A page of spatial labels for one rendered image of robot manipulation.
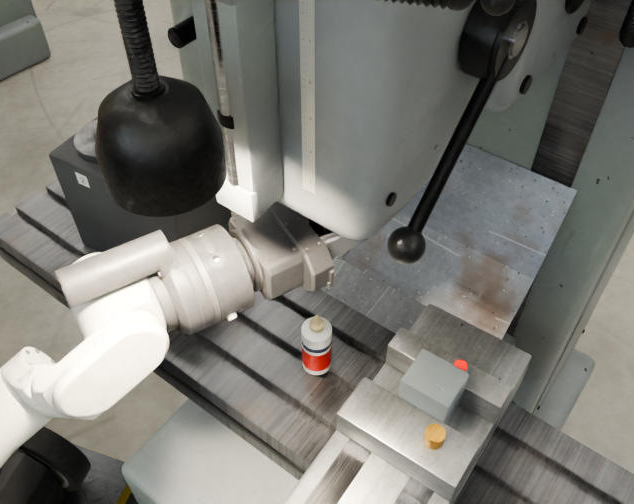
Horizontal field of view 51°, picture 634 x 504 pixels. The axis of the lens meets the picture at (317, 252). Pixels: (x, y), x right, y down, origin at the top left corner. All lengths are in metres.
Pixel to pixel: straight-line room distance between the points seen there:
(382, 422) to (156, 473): 0.35
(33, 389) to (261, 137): 0.29
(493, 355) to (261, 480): 0.35
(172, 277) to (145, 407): 1.43
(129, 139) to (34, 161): 2.52
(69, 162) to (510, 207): 0.63
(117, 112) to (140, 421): 1.67
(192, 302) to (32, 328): 1.70
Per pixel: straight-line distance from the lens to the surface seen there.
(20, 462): 1.31
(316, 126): 0.47
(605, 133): 0.93
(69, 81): 3.29
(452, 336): 0.89
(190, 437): 0.98
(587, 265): 1.07
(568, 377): 1.89
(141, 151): 0.36
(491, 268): 1.04
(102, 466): 1.50
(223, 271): 0.60
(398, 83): 0.44
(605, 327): 2.29
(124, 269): 0.59
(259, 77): 0.45
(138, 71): 0.36
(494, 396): 0.80
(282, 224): 0.65
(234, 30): 0.43
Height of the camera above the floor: 1.71
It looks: 48 degrees down
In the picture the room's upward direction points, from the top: straight up
